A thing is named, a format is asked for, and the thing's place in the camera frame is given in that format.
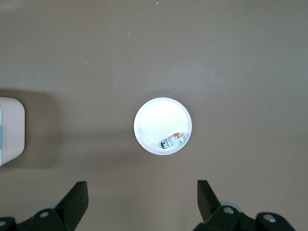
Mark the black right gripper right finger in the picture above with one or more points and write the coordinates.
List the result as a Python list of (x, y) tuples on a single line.
[(211, 207)]

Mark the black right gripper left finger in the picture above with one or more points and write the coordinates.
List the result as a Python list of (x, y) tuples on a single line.
[(72, 207)]

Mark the white lidded box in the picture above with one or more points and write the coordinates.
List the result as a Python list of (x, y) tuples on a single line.
[(12, 130)]

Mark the pink round plate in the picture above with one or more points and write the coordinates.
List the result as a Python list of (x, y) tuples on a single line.
[(158, 120)]

